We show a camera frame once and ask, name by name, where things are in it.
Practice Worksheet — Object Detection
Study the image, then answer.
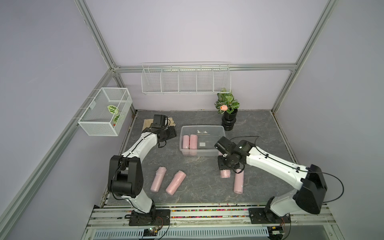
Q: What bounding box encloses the potted plant black pot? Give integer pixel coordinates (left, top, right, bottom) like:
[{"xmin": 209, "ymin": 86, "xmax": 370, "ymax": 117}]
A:
[{"xmin": 214, "ymin": 88, "xmax": 241, "ymax": 132}]

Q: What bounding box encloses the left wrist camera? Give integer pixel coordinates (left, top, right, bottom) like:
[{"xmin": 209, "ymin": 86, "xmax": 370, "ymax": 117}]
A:
[{"xmin": 151, "ymin": 114, "xmax": 168, "ymax": 129}]

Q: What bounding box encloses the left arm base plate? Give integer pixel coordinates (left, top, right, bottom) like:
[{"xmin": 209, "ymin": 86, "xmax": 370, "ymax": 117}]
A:
[{"xmin": 129, "ymin": 210, "xmax": 171, "ymax": 227}]

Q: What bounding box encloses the long white wire shelf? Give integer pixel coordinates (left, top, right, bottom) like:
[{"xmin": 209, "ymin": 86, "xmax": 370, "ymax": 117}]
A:
[{"xmin": 141, "ymin": 62, "xmax": 232, "ymax": 95}]

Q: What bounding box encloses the beige work glove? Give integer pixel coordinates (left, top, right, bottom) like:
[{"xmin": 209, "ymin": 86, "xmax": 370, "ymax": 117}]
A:
[{"xmin": 142, "ymin": 118, "xmax": 176, "ymax": 131}]

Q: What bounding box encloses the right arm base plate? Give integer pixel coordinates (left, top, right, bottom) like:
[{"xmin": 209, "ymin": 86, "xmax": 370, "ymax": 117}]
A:
[{"xmin": 249, "ymin": 208, "xmax": 291, "ymax": 226}]

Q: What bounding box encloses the clear plastic storage box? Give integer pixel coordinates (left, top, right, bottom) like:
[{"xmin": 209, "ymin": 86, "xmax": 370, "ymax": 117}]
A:
[{"xmin": 179, "ymin": 125, "xmax": 226, "ymax": 157}]

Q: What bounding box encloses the white wire basket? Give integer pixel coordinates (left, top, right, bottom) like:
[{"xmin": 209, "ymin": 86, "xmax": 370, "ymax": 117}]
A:
[{"xmin": 78, "ymin": 88, "xmax": 133, "ymax": 137}]

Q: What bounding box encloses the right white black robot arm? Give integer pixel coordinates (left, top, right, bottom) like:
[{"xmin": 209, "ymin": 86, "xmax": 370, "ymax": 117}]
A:
[{"xmin": 215, "ymin": 137, "xmax": 328, "ymax": 222}]

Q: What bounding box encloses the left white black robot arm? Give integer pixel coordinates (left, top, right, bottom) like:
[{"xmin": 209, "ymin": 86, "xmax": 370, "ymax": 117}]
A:
[{"xmin": 108, "ymin": 126, "xmax": 177, "ymax": 216}]

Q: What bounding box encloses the green leaf in basket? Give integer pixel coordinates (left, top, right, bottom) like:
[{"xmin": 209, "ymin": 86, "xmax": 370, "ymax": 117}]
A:
[{"xmin": 107, "ymin": 105, "xmax": 119, "ymax": 115}]

